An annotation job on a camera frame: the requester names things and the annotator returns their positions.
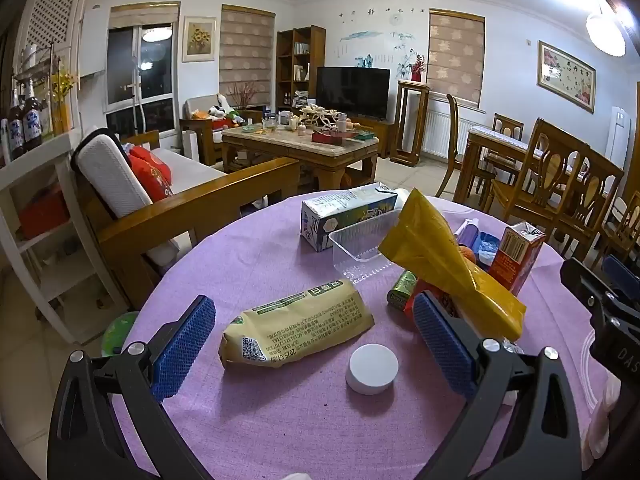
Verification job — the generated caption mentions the glass balcony door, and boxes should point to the glass balcony door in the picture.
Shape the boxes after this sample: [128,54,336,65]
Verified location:
[103,22,176,136]

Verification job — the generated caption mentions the white shelf unit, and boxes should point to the white shelf unit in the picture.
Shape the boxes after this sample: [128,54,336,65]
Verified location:
[0,132,131,346]

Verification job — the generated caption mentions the blue tissue packet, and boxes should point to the blue tissue packet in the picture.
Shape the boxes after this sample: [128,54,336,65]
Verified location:
[471,232,501,267]

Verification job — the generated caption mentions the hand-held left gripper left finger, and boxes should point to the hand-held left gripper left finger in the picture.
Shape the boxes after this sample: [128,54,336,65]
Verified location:
[47,295,217,480]

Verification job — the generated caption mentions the purple tube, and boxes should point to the purple tube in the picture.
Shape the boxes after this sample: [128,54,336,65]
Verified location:
[452,217,482,251]

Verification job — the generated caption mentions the wooden armchair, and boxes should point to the wooden armchair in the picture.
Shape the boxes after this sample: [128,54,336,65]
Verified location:
[179,95,264,166]

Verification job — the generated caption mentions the white sofa seat cushion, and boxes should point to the white sofa seat cushion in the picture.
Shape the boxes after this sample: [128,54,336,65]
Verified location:
[150,147,226,196]

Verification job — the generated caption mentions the white standing air conditioner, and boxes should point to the white standing air conditioner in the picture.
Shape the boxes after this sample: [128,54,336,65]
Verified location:
[605,106,632,171]

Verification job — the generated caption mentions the round ceiling lamp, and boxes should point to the round ceiling lamp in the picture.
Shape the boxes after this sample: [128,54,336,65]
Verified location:
[586,0,627,57]

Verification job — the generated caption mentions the wooden bookshelf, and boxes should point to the wooden bookshelf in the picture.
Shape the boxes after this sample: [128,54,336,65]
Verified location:
[276,25,327,111]

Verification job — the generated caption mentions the beige snack packet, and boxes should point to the beige snack packet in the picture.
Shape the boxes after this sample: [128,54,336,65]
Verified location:
[220,280,375,370]

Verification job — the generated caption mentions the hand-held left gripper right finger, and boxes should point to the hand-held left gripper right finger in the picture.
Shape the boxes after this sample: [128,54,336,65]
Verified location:
[412,290,583,480]

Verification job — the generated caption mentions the red box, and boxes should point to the red box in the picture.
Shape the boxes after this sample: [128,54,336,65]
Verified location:
[19,192,70,240]

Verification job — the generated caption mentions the wooden dining table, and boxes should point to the wooden dining table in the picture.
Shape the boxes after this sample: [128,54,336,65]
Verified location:
[452,125,591,206]

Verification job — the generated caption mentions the green can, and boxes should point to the green can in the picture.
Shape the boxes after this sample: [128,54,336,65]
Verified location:
[386,270,418,313]

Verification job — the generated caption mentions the yellow plastic bag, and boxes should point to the yellow plastic bag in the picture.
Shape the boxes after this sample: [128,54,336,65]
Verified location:
[378,187,528,342]

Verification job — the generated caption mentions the tall wooden stand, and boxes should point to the tall wooden stand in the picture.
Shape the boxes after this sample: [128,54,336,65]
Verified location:
[391,79,431,167]

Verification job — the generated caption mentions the clear plastic tray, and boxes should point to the clear plastic tray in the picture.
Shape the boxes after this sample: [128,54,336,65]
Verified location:
[327,208,406,281]

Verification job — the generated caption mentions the wooden coffee table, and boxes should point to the wooden coffee table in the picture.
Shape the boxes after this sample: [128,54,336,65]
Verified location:
[221,122,380,193]

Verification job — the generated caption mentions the patterned roller blind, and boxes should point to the patterned roller blind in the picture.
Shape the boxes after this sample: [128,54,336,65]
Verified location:
[428,8,486,108]
[219,4,276,98]
[109,2,181,28]

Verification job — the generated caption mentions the wooden sofa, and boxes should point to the wooden sofa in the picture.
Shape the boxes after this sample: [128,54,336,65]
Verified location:
[70,127,301,311]

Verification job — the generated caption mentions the framed sunflower painting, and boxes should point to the framed sunflower painting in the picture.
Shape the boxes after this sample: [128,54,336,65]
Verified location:
[181,16,217,63]

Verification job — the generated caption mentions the yellow artificial flowers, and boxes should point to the yellow artificial flowers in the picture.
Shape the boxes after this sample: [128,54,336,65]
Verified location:
[50,67,81,136]

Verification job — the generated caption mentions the wooden dining chair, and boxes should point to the wooden dining chair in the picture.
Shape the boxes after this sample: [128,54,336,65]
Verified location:
[592,190,640,271]
[555,152,626,266]
[435,94,496,198]
[482,112,525,186]
[487,117,591,241]

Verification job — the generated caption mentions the white black plush toy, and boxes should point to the white black plush toy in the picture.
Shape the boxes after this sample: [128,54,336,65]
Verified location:
[207,94,236,122]

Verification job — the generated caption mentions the white radiator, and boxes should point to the white radiator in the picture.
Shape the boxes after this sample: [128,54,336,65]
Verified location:
[422,110,481,161]

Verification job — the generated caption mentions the framed floral picture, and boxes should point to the framed floral picture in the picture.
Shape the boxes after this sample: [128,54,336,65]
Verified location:
[537,40,597,114]

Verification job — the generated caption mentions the dark glass bottle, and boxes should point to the dark glass bottle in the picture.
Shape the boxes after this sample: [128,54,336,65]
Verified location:
[7,87,28,161]
[22,77,43,151]

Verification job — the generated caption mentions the white blue milk carton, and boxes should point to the white blue milk carton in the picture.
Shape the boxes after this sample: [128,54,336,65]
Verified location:
[300,182,398,252]

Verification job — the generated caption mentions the white sofa back cushion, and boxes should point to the white sofa back cushion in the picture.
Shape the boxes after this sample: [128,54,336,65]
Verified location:
[75,130,153,218]

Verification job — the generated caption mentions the black television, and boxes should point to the black television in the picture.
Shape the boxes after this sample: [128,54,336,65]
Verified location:
[316,66,391,121]

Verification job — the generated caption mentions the wooden television cabinet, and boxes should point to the wooden television cabinet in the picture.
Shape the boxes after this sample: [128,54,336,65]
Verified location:
[345,115,398,158]

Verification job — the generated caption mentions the white round cap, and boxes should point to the white round cap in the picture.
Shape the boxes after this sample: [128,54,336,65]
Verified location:
[346,343,401,395]

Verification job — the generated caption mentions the white lattice cabinet door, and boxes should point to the white lattice cabinet door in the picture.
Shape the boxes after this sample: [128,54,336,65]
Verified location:
[20,0,88,61]

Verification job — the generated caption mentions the green round object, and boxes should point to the green round object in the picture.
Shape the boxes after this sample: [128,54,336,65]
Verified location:
[101,311,141,357]

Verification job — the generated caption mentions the red drink carton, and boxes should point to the red drink carton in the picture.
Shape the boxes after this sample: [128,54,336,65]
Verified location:
[486,221,547,297]

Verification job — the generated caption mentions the wooden model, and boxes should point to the wooden model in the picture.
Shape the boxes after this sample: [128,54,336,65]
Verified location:
[298,102,346,133]

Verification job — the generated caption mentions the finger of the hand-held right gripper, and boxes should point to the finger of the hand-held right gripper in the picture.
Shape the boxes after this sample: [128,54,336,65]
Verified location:
[602,255,640,306]
[560,258,640,326]

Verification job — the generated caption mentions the red cushion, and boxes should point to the red cushion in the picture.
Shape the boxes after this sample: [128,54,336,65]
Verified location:
[129,146,175,203]

